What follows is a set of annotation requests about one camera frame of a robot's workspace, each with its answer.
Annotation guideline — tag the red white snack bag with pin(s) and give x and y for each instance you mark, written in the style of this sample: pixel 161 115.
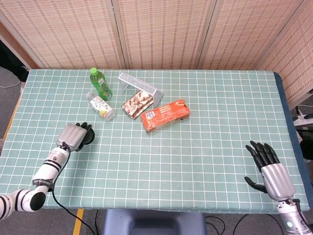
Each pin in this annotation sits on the red white snack bag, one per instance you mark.
pixel 135 105

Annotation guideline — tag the green tea bottle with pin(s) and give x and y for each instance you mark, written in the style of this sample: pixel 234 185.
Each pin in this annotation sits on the green tea bottle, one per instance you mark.
pixel 100 84

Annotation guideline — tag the green checked tablecloth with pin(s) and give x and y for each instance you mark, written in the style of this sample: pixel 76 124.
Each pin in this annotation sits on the green checked tablecloth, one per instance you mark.
pixel 171 159

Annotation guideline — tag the yellow floor tape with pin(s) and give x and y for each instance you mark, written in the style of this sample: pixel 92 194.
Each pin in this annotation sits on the yellow floor tape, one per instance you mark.
pixel 78 221

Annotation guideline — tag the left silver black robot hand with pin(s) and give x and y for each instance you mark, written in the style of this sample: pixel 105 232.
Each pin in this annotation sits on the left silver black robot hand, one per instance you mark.
pixel 73 138

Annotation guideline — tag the orange cardboard box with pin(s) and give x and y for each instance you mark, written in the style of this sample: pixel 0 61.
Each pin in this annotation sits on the orange cardboard box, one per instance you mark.
pixel 165 116

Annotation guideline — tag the clear bottle with printed label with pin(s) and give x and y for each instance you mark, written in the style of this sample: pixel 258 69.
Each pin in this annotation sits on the clear bottle with printed label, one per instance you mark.
pixel 100 106

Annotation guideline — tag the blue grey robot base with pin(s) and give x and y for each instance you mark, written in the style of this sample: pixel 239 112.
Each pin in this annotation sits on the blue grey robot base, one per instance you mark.
pixel 154 222

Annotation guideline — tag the bamboo folding screen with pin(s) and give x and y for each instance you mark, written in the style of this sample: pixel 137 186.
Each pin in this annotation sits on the bamboo folding screen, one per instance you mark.
pixel 156 31

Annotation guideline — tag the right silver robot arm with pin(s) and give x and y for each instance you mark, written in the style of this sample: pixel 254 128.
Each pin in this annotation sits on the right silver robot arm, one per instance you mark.
pixel 292 218

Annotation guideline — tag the black round object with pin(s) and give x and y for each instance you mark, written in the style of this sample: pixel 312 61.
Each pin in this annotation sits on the black round object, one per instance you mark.
pixel 89 138

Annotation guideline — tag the silver perforated metal stand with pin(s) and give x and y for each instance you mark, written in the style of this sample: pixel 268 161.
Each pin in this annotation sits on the silver perforated metal stand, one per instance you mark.
pixel 139 85

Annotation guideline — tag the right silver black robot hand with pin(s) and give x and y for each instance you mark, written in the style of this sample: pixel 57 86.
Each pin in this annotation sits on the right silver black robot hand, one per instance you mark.
pixel 276 176

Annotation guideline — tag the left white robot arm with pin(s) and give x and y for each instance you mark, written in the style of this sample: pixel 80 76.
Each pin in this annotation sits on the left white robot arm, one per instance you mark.
pixel 36 181

